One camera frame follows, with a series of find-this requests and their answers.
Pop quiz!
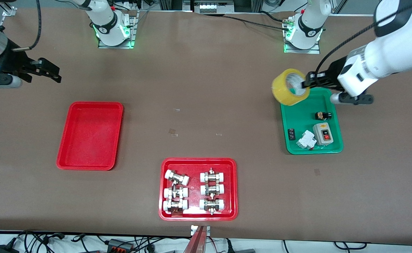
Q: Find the white circuit breaker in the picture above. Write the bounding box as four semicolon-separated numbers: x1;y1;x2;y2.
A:
296;130;316;151

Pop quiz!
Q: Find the grey push button switch box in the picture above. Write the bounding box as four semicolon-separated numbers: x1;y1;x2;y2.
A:
313;123;334;146

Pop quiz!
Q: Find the red tray with fittings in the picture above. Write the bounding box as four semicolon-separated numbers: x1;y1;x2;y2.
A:
158;158;238;221

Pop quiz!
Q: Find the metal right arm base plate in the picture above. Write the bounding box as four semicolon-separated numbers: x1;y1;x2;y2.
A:
98;11;138;49

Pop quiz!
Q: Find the black cable on table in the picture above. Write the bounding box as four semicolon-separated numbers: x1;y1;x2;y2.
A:
222;11;292;30

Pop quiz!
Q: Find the empty red plastic tray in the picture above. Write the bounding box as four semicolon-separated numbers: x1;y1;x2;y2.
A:
56;102;124;171

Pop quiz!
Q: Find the small metal bracket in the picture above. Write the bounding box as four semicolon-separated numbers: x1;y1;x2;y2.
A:
191;225;211;236

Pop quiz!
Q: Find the green plastic tray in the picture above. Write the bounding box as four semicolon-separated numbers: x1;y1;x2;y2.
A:
280;87;344;155

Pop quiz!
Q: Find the red metal bar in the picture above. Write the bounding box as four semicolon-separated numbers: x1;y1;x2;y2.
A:
183;226;207;253

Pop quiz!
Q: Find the aluminium frame profile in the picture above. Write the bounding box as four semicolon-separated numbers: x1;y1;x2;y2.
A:
0;0;18;17
331;0;348;14

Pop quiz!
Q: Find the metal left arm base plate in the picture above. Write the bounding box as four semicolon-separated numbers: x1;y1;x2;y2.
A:
283;17;321;54

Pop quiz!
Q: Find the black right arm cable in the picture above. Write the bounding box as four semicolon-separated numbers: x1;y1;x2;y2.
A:
12;0;42;52

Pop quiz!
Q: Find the yellow tape roll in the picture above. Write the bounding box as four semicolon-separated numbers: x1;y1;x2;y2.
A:
272;68;311;106

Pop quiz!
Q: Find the white power strip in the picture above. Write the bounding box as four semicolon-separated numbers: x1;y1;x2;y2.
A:
192;0;235;14

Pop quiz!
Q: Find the white metal pipe fitting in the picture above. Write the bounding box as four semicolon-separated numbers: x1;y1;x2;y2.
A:
163;186;189;200
163;199;189;214
199;198;225;215
200;183;225;196
165;170;190;186
200;168;226;183

